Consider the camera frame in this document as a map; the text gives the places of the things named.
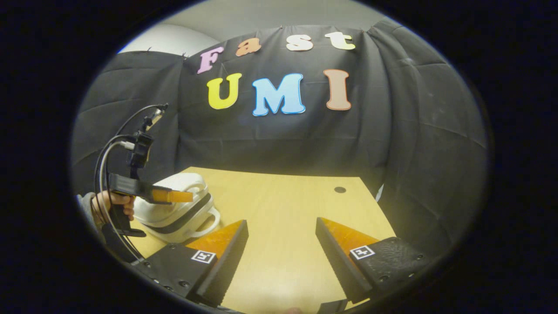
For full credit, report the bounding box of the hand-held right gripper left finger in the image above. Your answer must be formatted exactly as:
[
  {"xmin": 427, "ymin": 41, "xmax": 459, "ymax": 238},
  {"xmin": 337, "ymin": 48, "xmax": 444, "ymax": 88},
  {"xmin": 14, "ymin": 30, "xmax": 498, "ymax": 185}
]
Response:
[{"xmin": 131, "ymin": 219, "xmax": 250, "ymax": 308}]

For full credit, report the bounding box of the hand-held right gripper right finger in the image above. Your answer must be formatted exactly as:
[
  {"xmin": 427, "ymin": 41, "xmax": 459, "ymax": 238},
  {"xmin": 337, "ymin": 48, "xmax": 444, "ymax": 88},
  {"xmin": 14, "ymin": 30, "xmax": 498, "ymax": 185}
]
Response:
[{"xmin": 315, "ymin": 217, "xmax": 430, "ymax": 305}]

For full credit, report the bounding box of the white suitcase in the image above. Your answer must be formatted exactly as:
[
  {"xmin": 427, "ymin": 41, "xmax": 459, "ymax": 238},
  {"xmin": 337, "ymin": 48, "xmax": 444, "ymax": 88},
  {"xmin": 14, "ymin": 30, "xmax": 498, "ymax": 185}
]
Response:
[{"xmin": 132, "ymin": 173, "xmax": 221, "ymax": 244}]

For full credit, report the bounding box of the black backdrop cloth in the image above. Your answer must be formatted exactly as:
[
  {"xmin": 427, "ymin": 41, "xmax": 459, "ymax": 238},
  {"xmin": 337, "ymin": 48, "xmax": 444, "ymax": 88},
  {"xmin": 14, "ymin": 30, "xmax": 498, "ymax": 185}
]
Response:
[{"xmin": 72, "ymin": 20, "xmax": 488, "ymax": 258}]

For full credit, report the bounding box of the white cable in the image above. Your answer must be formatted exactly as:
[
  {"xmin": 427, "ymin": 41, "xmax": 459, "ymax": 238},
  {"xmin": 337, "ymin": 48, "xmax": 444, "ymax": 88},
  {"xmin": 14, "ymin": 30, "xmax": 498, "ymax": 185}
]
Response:
[{"xmin": 99, "ymin": 140, "xmax": 144, "ymax": 264}]

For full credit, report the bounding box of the black cable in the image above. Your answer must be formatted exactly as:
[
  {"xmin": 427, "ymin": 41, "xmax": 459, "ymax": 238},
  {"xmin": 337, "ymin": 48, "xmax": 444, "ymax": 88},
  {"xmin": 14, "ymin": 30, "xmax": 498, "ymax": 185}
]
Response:
[{"xmin": 94, "ymin": 103, "xmax": 170, "ymax": 262}]

